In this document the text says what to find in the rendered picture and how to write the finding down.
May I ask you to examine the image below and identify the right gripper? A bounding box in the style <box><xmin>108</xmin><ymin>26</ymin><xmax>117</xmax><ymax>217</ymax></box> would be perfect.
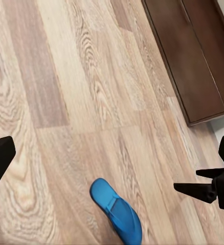
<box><xmin>174</xmin><ymin>168</ymin><xmax>224</xmax><ymax>209</ymax></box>

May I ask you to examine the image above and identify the sandal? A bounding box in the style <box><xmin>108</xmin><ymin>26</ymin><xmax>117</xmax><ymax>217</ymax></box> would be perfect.
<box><xmin>90</xmin><ymin>178</ymin><xmax>142</xmax><ymax>245</ymax></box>

